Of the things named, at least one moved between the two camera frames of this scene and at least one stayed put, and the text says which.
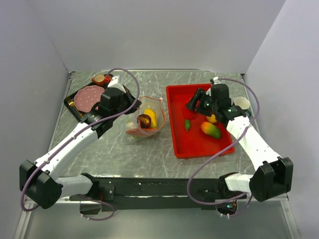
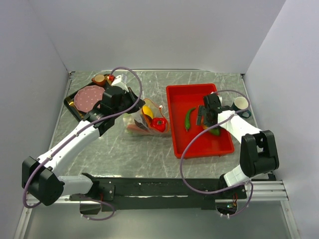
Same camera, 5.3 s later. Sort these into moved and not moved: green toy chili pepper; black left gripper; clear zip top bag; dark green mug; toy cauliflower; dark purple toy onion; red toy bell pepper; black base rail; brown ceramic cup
Moved: toy cauliflower; clear zip top bag; red toy bell pepper
Not moved: dark purple toy onion; dark green mug; green toy chili pepper; black left gripper; brown ceramic cup; black base rail
